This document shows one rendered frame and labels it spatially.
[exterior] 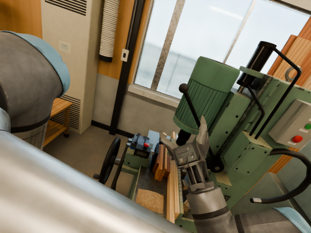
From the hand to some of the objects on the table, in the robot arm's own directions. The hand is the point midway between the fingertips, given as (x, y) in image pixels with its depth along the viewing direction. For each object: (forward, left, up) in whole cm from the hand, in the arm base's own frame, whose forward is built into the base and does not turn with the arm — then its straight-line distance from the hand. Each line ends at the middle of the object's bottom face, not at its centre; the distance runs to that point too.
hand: (180, 124), depth 50 cm
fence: (+24, -9, -40) cm, 48 cm away
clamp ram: (+21, +7, -40) cm, 45 cm away
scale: (+24, -9, -35) cm, 43 cm away
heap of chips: (-3, -2, -40) cm, 40 cm away
